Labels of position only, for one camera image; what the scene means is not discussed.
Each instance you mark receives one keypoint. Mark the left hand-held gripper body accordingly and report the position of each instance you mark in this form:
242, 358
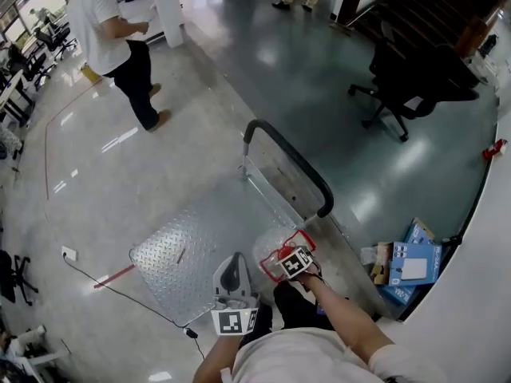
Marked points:
233, 321

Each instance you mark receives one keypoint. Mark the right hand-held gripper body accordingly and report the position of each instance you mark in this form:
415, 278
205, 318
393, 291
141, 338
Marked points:
295, 262

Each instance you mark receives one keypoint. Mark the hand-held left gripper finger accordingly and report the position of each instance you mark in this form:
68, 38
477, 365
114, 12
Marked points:
218, 281
246, 281

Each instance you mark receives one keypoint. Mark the clear container with red lid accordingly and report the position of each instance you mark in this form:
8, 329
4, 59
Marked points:
271, 245

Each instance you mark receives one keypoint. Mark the person's left forearm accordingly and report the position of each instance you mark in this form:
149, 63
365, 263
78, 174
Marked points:
215, 361

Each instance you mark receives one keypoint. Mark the person's right forearm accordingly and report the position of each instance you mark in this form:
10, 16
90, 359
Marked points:
343, 313

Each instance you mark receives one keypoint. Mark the person's black trousers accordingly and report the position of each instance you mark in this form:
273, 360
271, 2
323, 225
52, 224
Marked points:
291, 305

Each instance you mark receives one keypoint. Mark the small pen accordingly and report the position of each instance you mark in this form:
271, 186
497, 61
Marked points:
181, 255

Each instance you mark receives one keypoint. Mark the dark smartphone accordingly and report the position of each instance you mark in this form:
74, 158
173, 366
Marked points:
320, 307

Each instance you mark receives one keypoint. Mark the clear plastic wrap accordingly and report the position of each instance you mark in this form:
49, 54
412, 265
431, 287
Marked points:
369, 255

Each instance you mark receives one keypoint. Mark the person's white shirt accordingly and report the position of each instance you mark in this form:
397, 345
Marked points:
303, 357

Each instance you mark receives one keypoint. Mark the brown cardboard box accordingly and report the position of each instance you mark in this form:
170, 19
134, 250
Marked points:
381, 265

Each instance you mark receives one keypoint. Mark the flat blue box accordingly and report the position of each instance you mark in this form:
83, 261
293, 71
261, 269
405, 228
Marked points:
399, 293

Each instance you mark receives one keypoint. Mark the large blue box white panel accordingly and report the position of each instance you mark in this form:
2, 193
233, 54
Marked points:
415, 267

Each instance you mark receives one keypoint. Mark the small blue box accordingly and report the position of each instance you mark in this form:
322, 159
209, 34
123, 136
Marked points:
419, 231

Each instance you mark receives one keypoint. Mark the white floor outlet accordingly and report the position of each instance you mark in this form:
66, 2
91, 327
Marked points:
69, 252

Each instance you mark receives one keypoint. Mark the black stand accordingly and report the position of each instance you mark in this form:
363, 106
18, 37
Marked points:
451, 239

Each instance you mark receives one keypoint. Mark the black office chair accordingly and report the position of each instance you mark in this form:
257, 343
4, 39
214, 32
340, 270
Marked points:
403, 82
14, 273

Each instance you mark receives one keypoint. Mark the red fire extinguisher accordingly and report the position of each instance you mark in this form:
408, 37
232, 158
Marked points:
493, 150

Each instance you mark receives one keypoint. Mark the yellow bin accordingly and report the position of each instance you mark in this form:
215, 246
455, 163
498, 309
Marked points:
91, 74

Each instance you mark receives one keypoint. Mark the white table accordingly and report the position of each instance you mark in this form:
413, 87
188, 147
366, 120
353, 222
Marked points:
137, 6

